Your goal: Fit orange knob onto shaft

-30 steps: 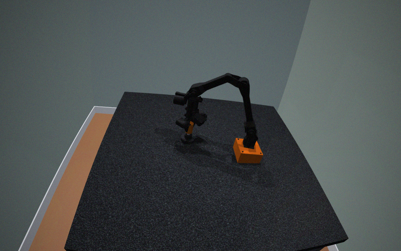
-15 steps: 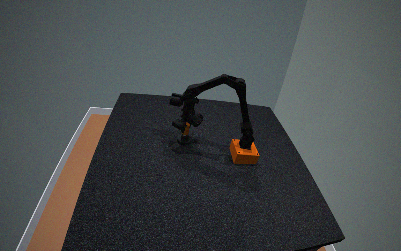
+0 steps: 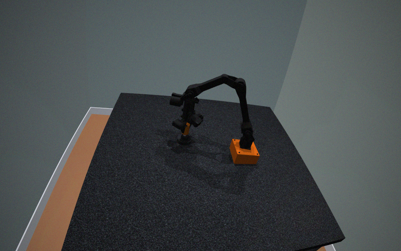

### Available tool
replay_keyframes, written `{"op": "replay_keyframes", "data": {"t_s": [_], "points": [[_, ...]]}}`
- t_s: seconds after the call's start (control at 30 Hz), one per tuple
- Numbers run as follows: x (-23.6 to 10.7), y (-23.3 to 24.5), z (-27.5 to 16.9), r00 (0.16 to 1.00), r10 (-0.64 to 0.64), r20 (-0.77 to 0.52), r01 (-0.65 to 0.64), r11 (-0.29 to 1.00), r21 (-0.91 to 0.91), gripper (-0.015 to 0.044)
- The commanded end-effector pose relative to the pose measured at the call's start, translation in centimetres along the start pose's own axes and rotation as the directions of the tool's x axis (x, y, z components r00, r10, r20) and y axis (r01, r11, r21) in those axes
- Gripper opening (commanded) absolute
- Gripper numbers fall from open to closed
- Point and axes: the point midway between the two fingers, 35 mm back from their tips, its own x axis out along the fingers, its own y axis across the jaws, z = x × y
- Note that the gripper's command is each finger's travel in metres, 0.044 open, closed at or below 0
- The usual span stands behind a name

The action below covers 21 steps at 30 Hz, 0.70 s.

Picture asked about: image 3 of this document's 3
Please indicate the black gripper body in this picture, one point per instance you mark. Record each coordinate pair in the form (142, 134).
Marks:
(180, 124)

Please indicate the orange cylinder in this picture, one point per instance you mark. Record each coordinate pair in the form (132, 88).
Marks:
(186, 132)

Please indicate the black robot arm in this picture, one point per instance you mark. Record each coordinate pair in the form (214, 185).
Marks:
(188, 97)

